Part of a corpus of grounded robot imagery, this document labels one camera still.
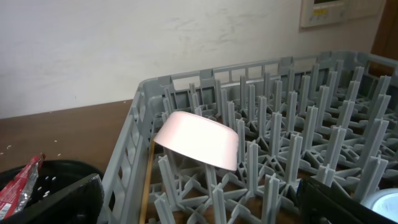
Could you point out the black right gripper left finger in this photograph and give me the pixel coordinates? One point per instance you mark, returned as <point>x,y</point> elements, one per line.
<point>60,202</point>

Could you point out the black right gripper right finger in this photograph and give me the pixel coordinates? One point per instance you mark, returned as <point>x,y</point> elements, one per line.
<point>319,203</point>

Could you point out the light blue cup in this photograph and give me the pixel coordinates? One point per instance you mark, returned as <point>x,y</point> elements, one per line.
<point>383,202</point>

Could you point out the red snack wrapper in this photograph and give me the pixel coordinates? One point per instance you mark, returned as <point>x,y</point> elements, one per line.
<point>17,192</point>

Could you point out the pink bowl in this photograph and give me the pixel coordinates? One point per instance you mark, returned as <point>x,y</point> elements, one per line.
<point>201,139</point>

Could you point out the grey dishwasher rack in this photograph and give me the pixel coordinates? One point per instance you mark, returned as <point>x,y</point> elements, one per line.
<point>335,121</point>

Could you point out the black round tray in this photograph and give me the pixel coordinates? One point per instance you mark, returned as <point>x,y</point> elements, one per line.
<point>71,170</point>

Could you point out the white wall panel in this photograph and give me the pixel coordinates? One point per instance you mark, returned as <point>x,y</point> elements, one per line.
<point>324,12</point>

